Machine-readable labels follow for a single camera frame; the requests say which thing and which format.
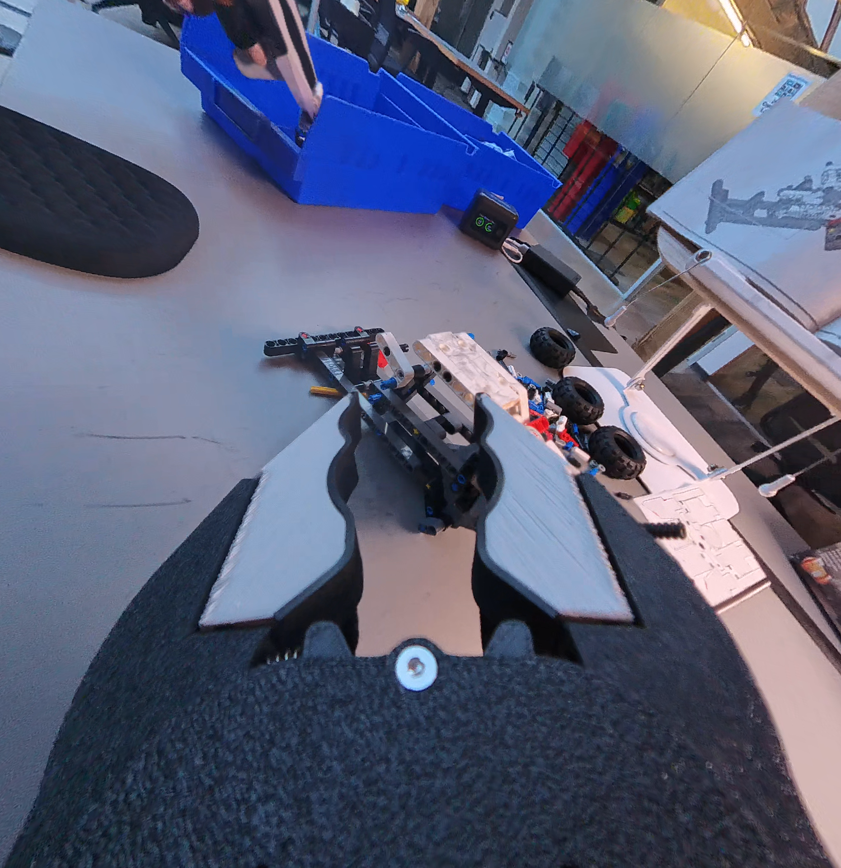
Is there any white sticker sheet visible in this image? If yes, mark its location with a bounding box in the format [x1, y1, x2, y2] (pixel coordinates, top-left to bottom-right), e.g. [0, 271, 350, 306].
[634, 485, 768, 609]

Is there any black padded armrest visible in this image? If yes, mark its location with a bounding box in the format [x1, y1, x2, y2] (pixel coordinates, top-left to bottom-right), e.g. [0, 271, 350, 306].
[0, 102, 200, 279]

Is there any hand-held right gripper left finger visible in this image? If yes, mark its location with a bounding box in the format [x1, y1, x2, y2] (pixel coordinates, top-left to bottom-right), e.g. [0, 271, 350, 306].
[198, 395, 363, 629]

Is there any black toy tire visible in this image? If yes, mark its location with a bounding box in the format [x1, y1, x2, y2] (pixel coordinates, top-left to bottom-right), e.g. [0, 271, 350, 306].
[552, 376, 606, 426]
[530, 327, 576, 370]
[588, 426, 648, 481]

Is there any white book stand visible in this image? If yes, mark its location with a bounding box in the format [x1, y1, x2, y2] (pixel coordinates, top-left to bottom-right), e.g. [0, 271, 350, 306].
[563, 227, 841, 518]

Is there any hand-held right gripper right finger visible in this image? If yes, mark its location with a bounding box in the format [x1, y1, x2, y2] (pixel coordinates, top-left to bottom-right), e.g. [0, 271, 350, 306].
[473, 395, 636, 623]

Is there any long wooden workbench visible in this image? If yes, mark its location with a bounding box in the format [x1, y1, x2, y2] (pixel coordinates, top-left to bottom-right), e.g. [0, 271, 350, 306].
[393, 7, 531, 116]

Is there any pile of small toy pieces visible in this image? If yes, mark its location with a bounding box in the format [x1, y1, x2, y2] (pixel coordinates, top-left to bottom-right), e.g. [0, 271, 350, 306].
[522, 380, 604, 476]

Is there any frosted glass partition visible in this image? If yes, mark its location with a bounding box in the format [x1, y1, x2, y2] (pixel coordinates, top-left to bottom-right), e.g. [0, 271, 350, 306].
[508, 0, 828, 184]

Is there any stack of coloured bins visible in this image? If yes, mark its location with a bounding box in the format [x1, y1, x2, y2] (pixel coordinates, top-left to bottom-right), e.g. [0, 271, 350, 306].
[548, 121, 665, 240]

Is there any toy truck chassis model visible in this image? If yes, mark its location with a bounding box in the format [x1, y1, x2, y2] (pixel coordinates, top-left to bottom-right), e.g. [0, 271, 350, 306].
[263, 327, 531, 534]

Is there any blue storage bin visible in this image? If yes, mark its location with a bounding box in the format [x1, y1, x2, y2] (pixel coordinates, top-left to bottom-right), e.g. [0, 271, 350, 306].
[179, 12, 564, 229]

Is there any toy instruction booklet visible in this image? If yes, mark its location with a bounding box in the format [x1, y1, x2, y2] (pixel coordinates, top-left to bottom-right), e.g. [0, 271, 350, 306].
[647, 102, 841, 354]

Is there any black power adapter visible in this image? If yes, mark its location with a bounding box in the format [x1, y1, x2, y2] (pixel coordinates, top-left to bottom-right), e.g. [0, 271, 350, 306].
[518, 243, 584, 297]

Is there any small black timer device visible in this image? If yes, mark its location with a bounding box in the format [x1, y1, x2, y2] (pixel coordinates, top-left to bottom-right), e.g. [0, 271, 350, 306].
[459, 190, 521, 250]

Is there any toy truck set box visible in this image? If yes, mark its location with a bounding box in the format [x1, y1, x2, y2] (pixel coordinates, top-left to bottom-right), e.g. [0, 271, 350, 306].
[789, 539, 841, 655]

